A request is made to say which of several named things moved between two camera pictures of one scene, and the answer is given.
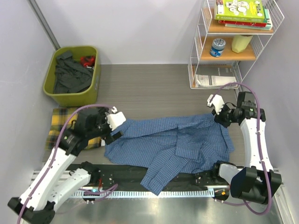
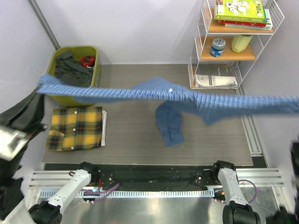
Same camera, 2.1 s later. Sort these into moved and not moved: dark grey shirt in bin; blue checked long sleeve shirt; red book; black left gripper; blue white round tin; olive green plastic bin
Moved: blue checked long sleeve shirt; black left gripper
Not moved: dark grey shirt in bin; red book; blue white round tin; olive green plastic bin
